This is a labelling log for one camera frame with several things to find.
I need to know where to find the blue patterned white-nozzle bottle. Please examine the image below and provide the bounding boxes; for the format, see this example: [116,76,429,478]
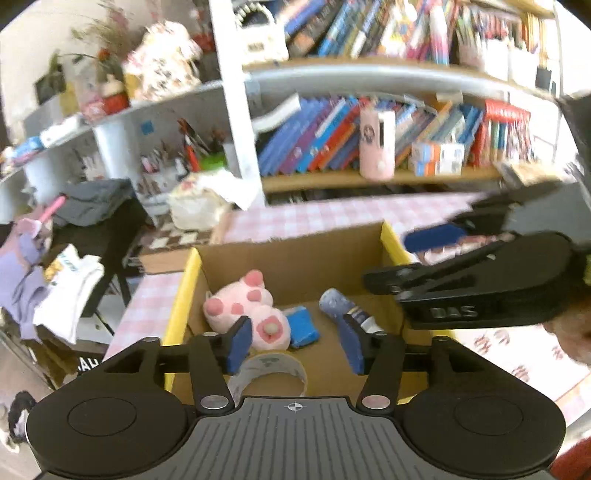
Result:
[318,288,385,334]

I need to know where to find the clear pen holder with markers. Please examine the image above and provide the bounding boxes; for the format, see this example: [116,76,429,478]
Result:
[456,8,509,80]

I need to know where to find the black stool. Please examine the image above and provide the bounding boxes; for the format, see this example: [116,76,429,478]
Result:
[50,179,149,326]

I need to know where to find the pink dressed doll figurine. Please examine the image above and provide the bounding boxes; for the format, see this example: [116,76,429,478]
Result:
[124,20,205,103]

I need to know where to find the yellow cardboard box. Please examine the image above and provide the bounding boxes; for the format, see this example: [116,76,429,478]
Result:
[164,220,455,405]

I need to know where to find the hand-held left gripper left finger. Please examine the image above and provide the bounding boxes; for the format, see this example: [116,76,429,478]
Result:
[102,316,254,414]

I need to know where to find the person's right hand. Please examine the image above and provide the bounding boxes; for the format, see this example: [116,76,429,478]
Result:
[544,318,591,368]

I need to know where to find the brown paper envelope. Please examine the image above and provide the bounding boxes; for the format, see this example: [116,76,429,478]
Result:
[498,161,565,191]

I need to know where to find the thick red books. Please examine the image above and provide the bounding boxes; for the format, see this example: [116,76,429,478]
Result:
[470,98,533,168]

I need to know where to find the black looped strap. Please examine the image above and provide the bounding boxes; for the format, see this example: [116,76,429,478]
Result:
[6,390,38,449]

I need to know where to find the grey folded cloth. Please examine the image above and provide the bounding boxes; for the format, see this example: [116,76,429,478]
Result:
[57,178,136,228]

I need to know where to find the white quilted pearl-handle handbag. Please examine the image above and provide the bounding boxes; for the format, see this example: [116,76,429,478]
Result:
[232,4,290,66]

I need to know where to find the red and white small doll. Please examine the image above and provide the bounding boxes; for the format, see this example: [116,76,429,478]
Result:
[100,75,131,114]

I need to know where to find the cup of brushes and pens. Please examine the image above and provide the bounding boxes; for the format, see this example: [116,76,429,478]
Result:
[140,117,228,186]

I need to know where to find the pastel gradient tumbler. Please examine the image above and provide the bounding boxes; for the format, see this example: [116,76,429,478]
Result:
[427,0,452,66]

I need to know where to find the pink cylindrical container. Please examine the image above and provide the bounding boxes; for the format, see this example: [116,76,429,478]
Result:
[359,108,397,181]

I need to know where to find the white side shelf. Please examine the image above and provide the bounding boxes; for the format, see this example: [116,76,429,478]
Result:
[0,80,232,223]

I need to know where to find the brown chessboard box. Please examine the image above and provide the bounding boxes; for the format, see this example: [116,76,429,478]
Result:
[142,225,219,254]

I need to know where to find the yellowish clear tape roll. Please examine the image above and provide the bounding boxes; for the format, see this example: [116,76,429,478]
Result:
[228,349,309,398]

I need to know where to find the dried flower bunch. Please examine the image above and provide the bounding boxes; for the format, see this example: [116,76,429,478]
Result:
[50,8,154,85]

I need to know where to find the row of blue leaning books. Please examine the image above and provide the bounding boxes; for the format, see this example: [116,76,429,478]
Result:
[255,93,485,177]

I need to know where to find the blue rectangular block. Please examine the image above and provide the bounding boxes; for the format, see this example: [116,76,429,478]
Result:
[283,306,322,350]

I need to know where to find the white pen holder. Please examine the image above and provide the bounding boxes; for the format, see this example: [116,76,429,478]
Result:
[507,41,539,87]

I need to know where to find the white crumpled cloth bag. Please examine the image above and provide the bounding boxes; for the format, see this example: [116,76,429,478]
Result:
[167,167,258,232]

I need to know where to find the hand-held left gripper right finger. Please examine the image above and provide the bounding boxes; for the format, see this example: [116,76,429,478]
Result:
[338,315,486,412]

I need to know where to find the white bookshelf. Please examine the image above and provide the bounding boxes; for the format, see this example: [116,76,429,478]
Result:
[209,0,570,209]

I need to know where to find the white printed t-shirt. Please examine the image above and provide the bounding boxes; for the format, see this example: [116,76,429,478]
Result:
[32,244,105,345]

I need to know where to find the pink plush toy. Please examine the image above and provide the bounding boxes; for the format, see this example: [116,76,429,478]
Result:
[203,270,292,350]

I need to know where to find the pink pen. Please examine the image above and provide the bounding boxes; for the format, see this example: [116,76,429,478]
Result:
[27,196,68,232]

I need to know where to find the row of colourful upright books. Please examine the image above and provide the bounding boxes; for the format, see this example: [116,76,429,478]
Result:
[276,0,459,62]

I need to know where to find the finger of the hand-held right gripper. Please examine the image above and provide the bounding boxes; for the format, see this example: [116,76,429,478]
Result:
[403,182,570,254]
[362,247,509,297]

